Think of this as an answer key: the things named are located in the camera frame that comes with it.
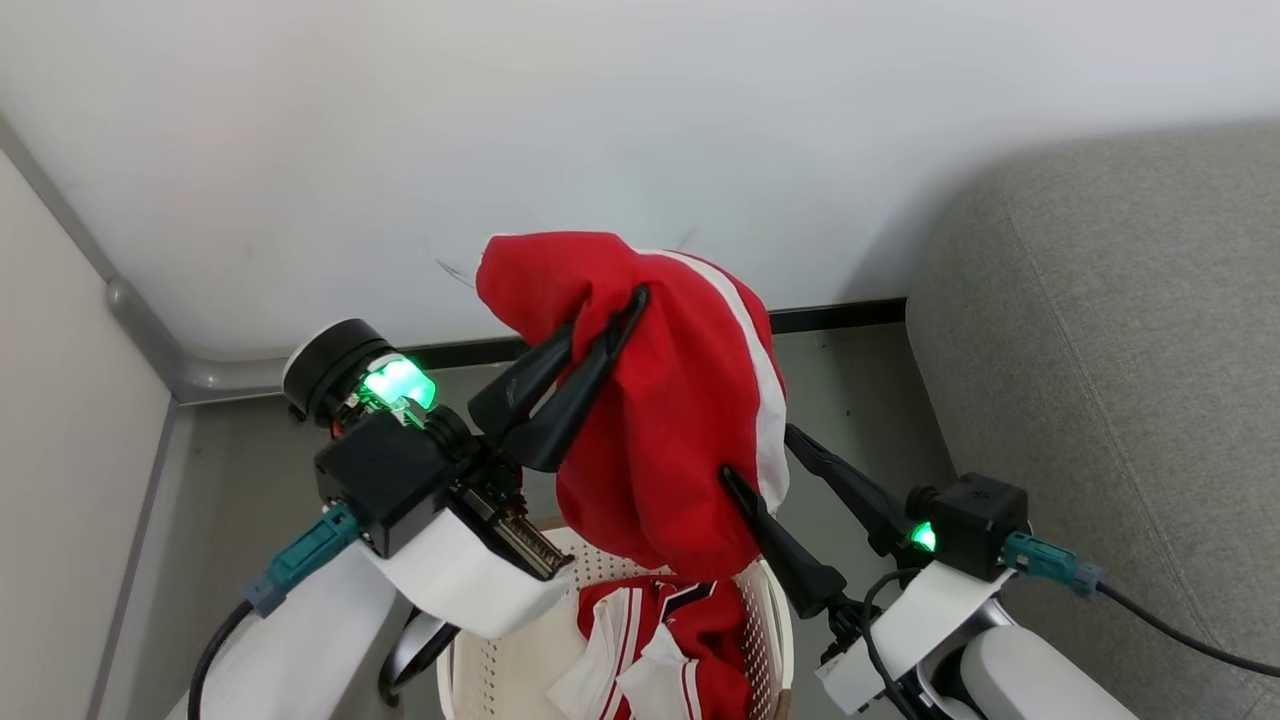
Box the right arm cable teal plug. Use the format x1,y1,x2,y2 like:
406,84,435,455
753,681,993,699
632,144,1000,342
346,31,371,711
1003,531,1280,679

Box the black baseboard strip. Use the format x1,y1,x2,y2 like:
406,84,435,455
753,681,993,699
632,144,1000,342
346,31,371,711
400,298,907,373

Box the arm cable teal plug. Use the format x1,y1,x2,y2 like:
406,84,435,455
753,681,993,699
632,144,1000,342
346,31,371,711
1003,531,1280,679
188,503,361,720

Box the red shorts with white stripe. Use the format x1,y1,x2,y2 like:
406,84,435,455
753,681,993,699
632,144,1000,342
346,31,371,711
475,231,791,581

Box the left arm cable teal plug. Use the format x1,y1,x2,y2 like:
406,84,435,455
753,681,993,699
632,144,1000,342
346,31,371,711
188,503,361,720

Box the white perforated laundry basket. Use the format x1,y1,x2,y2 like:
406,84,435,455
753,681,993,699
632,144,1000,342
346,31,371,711
437,525,796,720

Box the thin black right gripper cable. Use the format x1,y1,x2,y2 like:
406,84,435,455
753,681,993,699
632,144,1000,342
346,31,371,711
858,567,936,720

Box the grey corner wall trim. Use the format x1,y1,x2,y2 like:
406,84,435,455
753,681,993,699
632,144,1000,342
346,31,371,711
0,115,301,720

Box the red white striped jersey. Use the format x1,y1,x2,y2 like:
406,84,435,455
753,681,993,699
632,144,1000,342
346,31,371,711
545,575,753,720

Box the grey fabric sofa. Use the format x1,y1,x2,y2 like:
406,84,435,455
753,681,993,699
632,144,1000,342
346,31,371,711
905,125,1280,720

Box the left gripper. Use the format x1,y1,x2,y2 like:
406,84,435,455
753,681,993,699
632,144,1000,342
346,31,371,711
283,284,651,641

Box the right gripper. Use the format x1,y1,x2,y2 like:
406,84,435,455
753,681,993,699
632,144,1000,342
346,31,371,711
720,423,1013,716

